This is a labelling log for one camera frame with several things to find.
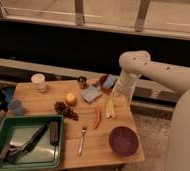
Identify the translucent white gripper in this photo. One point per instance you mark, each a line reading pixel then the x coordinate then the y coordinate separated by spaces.
pixel 125 85

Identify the silver metal fork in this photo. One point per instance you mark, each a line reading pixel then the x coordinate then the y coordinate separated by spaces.
pixel 83 133

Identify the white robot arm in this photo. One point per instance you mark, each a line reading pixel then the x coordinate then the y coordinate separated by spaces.
pixel 177 78

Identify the small metal cup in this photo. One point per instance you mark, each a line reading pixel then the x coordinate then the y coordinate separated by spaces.
pixel 82 82

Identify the white plastic cup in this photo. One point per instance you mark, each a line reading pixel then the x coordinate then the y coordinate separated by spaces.
pixel 39 81

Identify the blue plastic cup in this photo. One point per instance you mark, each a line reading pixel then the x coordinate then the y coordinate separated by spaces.
pixel 15 106

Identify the red bowl with blue item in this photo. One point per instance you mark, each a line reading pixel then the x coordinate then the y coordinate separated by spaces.
pixel 107 82

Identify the peeled banana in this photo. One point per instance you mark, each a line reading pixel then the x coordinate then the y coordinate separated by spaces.
pixel 110 109

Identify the blue sponge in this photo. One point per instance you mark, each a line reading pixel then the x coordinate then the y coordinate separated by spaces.
pixel 90 94

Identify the orange carrot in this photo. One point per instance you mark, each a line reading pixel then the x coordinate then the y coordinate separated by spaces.
pixel 97 117

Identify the wooden board table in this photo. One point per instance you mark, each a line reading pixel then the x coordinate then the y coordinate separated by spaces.
pixel 96 149

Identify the purple bowl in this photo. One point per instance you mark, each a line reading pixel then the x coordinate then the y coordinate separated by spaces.
pixel 123 141

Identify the dark grape bunch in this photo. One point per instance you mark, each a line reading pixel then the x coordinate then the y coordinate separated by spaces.
pixel 66 111

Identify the brown rectangular bar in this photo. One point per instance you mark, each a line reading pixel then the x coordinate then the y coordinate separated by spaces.
pixel 54 135

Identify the green plastic tray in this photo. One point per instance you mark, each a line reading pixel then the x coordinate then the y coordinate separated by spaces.
pixel 17 130

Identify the black tongs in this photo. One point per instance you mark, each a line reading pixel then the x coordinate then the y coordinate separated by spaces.
pixel 11 153

